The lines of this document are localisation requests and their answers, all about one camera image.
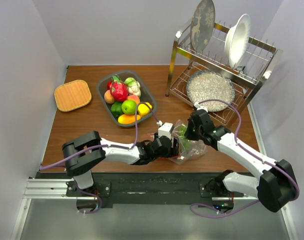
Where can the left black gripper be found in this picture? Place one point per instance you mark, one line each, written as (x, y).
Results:
(173, 151)

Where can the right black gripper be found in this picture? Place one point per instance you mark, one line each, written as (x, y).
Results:
(188, 134)

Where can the clear zip top bag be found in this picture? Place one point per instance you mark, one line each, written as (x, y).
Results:
(183, 149)

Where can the fake green apple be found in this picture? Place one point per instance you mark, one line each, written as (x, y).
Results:
(128, 107)

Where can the fake peach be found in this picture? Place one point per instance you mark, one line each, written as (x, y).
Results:
(133, 98)
(108, 97)

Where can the fake pink dragon fruit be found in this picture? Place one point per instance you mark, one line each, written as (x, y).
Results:
(118, 89)

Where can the fake red bell pepper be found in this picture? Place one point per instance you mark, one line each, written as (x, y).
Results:
(109, 85)

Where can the fake green leafy vegetable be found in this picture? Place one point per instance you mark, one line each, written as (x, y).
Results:
(185, 143)

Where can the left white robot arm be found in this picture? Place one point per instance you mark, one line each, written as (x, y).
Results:
(86, 151)

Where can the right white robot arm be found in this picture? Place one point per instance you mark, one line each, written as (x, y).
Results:
(272, 182)

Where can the fake yellow bell pepper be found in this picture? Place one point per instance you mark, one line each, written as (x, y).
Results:
(144, 109)

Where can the fake orange mango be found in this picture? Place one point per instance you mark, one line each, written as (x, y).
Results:
(128, 119)

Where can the fake green bell pepper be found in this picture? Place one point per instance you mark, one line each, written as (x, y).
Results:
(116, 109)

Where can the fake cauliflower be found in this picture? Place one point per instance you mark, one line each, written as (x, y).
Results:
(133, 86)

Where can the fake peach in tray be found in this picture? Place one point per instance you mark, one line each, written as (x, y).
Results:
(108, 97)

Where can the blue speckled plate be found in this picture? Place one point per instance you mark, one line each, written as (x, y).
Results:
(213, 88)

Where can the metal dish rack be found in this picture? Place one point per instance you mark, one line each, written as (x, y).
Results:
(257, 64)

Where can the dark grey plastic tray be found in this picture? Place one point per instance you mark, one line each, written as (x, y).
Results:
(146, 95)

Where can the white bowl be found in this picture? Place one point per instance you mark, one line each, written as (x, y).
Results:
(236, 40)

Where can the woven bamboo coaster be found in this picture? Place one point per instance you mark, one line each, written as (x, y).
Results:
(72, 95)

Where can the grey reindeer plate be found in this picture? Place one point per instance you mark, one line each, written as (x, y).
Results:
(202, 25)

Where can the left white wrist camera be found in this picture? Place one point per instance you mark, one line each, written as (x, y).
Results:
(165, 129)

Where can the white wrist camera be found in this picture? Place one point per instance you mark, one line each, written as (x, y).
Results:
(199, 106)
(165, 129)

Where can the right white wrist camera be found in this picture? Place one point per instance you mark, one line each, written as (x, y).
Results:
(199, 106)

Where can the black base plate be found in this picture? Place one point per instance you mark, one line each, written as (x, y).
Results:
(154, 188)

